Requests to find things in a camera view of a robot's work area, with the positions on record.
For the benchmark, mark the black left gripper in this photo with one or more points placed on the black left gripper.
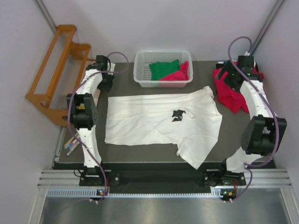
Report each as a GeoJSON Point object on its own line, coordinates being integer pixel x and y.
{"type": "Point", "coordinates": [105, 83]}

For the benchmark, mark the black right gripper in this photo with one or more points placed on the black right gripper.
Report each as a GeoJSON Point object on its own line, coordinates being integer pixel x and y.
{"type": "Point", "coordinates": [227, 67]}

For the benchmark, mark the white t-shirt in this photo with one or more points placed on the white t-shirt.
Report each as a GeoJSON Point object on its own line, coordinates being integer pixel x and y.
{"type": "Point", "coordinates": [189, 120]}

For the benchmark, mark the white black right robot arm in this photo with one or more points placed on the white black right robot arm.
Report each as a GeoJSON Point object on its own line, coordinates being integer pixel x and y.
{"type": "Point", "coordinates": [263, 134]}

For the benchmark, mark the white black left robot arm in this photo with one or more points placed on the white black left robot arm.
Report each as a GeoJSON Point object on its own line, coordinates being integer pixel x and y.
{"type": "Point", "coordinates": [82, 111]}

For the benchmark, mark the stack of folded pink shirts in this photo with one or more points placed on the stack of folded pink shirts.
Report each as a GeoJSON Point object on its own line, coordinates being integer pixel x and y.
{"type": "Point", "coordinates": [229, 98]}

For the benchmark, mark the brown cardboard sheet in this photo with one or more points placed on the brown cardboard sheet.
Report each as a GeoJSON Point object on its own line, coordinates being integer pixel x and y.
{"type": "Point", "coordinates": [96, 96]}

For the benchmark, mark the pink t-shirt in basket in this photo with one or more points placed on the pink t-shirt in basket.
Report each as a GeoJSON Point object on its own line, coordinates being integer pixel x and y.
{"type": "Point", "coordinates": [177, 72]}

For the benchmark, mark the white plastic laundry basket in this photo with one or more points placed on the white plastic laundry basket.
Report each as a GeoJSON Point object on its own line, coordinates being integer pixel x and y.
{"type": "Point", "coordinates": [142, 73]}

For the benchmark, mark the orange wooden rack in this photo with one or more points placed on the orange wooden rack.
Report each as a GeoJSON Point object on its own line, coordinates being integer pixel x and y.
{"type": "Point", "coordinates": [60, 73]}

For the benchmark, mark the green t-shirt in basket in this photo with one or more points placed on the green t-shirt in basket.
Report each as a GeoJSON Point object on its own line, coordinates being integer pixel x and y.
{"type": "Point", "coordinates": [162, 69]}

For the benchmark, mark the bundle of marker pens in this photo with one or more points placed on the bundle of marker pens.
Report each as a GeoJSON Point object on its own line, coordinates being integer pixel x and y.
{"type": "Point", "coordinates": [71, 145]}

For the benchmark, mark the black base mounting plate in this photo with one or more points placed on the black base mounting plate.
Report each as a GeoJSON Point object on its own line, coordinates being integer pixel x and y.
{"type": "Point", "coordinates": [162, 178]}

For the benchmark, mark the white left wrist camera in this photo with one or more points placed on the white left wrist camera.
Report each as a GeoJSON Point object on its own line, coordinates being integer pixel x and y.
{"type": "Point", "coordinates": [110, 67]}

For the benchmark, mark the aluminium frame rail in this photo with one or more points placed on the aluminium frame rail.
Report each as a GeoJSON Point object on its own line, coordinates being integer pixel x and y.
{"type": "Point", "coordinates": [63, 183]}

